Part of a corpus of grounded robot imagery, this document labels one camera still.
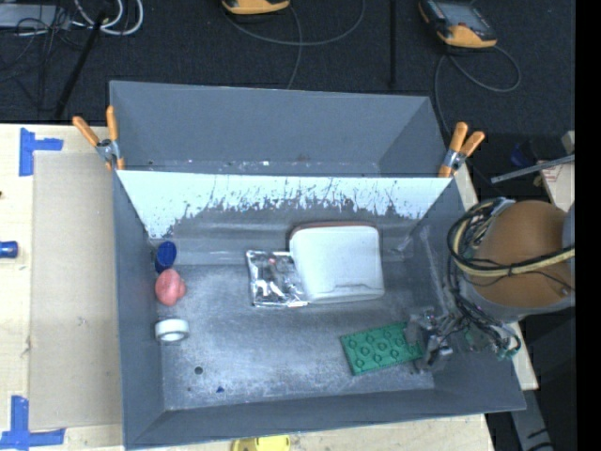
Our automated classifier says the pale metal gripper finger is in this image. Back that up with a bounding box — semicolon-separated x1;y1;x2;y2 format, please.
406;311;448;343
414;339;455;373

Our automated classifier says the dark green flat block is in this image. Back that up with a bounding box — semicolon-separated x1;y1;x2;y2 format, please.
339;320;426;377

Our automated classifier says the white box with brown lid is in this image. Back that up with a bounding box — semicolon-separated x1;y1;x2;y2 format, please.
287;221;387;305

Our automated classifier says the grey metal bin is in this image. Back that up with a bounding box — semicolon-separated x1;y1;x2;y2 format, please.
108;80;528;451

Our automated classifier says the silver foil packet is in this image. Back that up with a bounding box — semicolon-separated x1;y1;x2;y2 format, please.
245;249;310;308

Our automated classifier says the white tape roll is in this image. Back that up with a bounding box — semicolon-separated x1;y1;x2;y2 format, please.
154;318;192;346

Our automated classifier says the pink toy fruit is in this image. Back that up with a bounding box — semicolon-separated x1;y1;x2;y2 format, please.
154;269;188;307

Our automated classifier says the blue cylinder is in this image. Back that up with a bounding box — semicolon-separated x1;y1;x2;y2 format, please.
154;241;178;274

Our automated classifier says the brown cardboard board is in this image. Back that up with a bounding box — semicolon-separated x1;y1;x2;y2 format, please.
27;150;125;432

